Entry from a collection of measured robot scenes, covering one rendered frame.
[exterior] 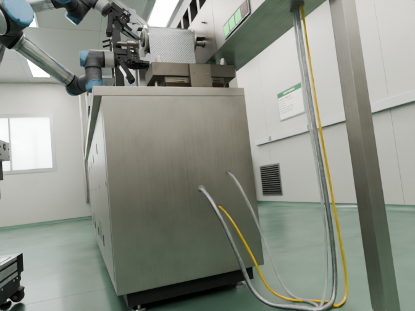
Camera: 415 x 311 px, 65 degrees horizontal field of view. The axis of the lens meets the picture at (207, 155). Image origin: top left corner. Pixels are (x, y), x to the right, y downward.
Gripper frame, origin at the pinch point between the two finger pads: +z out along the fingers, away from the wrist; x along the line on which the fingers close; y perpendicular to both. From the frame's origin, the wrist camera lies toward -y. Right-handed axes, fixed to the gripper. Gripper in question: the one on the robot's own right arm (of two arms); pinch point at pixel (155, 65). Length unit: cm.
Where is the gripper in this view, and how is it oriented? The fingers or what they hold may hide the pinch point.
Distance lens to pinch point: 172.1
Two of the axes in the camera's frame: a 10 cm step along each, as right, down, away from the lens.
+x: -3.6, 1.1, 9.3
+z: 9.3, -0.7, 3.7
